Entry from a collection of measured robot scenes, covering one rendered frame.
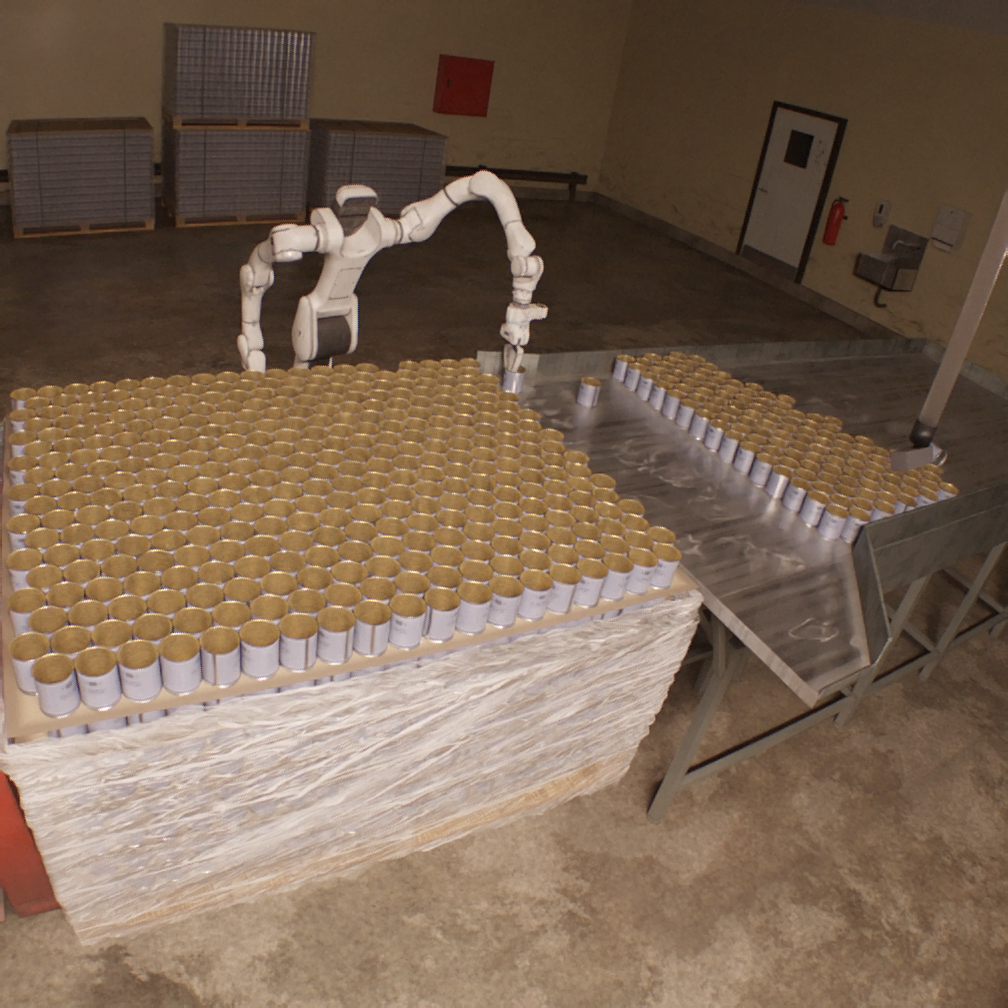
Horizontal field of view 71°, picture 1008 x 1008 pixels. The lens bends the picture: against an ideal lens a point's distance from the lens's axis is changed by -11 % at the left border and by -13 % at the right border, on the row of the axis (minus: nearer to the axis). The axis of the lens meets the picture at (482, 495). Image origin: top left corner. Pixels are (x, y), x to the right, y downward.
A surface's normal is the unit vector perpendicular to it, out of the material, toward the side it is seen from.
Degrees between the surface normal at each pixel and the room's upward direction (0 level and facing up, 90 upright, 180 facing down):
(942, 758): 0
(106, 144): 88
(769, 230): 90
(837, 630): 0
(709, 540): 0
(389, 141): 92
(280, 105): 90
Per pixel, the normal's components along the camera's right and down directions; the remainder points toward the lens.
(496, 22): 0.47, 0.53
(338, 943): 0.14, -0.84
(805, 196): -0.87, 0.14
